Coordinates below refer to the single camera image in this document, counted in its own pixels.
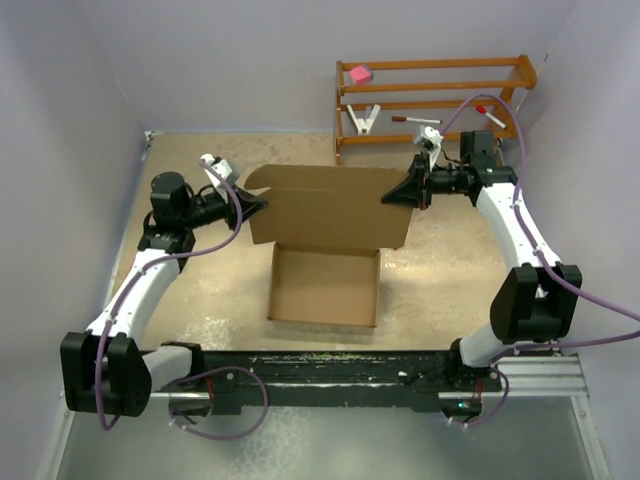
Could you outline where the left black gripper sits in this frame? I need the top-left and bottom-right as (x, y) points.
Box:
(178, 183), (264, 231)

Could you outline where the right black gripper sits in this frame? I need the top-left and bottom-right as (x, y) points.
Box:
(384, 151), (470, 211)

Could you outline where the brown cardboard box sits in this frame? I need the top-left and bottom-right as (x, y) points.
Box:
(245, 164), (412, 328)

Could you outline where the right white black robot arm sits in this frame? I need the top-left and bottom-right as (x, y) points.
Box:
(381, 126), (582, 391)

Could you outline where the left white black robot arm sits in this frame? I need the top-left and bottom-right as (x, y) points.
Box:
(60, 166), (268, 420)

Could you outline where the brown-capped white marker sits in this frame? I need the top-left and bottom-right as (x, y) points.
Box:
(391, 116), (442, 125)

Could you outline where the white clamp tool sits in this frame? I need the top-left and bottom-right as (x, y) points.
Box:
(347, 104), (381, 136)

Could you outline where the red-capped white marker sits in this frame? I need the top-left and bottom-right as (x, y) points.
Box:
(475, 105), (507, 130)

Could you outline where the wooden three-tier rack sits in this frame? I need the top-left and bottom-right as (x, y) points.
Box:
(333, 55), (538, 165)

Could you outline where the pink eraser block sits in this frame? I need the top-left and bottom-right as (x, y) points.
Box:
(348, 65), (374, 86)

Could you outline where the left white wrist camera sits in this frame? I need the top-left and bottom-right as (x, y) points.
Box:
(200, 153), (240, 191)

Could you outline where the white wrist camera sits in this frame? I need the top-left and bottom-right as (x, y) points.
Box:
(413, 125), (443, 171)
(200, 153), (240, 191)

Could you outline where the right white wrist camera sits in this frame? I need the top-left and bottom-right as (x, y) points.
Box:
(413, 125), (443, 171)

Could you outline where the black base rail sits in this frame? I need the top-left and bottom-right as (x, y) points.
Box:
(162, 350), (502, 417)

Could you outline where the aluminium extrusion frame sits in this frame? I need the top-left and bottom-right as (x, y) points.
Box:
(37, 130), (611, 480)

